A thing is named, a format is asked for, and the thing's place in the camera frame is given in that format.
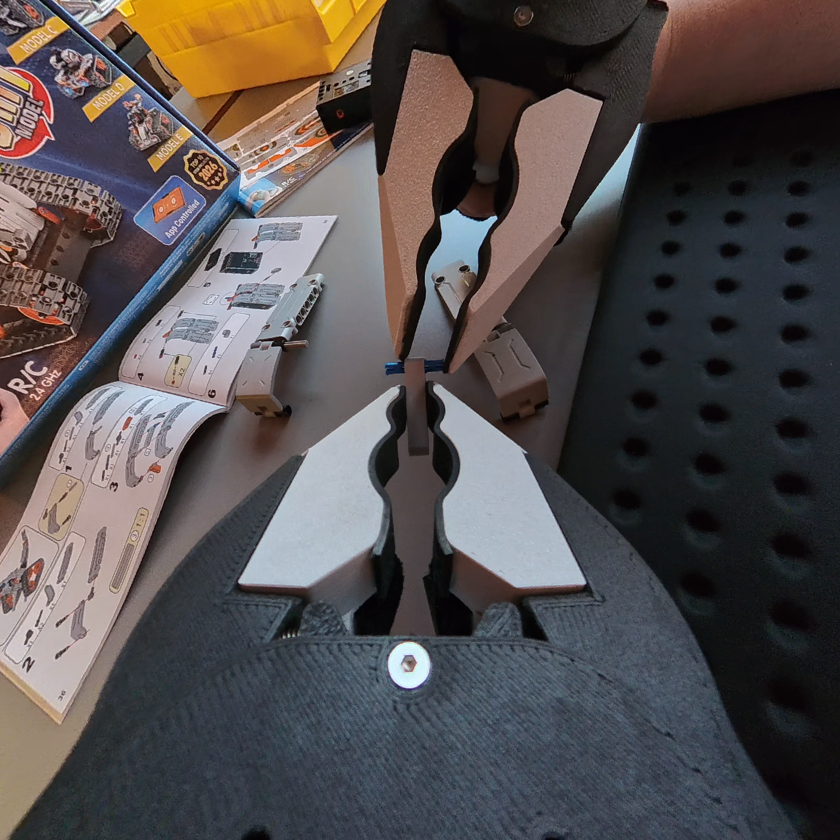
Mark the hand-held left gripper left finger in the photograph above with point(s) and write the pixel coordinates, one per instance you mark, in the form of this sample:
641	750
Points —
315	525

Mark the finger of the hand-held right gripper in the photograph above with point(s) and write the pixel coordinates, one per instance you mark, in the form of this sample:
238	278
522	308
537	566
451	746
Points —
413	164
544	184

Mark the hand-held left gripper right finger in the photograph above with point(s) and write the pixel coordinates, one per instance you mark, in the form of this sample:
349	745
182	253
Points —
505	525

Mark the small grey toy brick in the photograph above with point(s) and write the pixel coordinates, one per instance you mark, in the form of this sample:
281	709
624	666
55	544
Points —
417	413

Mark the blue toy pin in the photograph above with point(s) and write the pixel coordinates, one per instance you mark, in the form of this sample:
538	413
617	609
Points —
392	367

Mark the person's right forearm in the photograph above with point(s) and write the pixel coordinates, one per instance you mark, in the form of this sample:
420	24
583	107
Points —
741	52

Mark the grey desk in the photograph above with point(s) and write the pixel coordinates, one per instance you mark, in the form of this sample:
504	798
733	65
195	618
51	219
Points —
341	275

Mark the person's right hand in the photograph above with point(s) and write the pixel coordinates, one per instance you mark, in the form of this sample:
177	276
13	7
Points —
479	202

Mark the black electronic module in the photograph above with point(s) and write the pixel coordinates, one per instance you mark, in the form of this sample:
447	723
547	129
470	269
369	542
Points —
341	98

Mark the printed sticker sheet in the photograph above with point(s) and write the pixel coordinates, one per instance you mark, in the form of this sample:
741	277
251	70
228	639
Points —
282	141

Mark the blue cover booklet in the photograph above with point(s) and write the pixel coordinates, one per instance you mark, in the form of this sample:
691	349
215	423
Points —
269	190

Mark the grey toy panel assembly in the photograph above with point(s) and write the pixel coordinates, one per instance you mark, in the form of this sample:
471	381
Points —
262	374
518	374

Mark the yellow plastic bin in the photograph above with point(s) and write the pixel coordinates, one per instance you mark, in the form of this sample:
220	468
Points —
249	39

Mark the open instruction booklet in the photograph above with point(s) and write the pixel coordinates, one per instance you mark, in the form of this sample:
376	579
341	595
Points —
98	492

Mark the black perforated chair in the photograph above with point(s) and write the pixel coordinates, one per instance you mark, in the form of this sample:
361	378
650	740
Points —
722	394

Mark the blue toy robot kit box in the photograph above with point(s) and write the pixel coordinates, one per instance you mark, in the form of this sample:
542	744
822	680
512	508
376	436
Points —
85	197

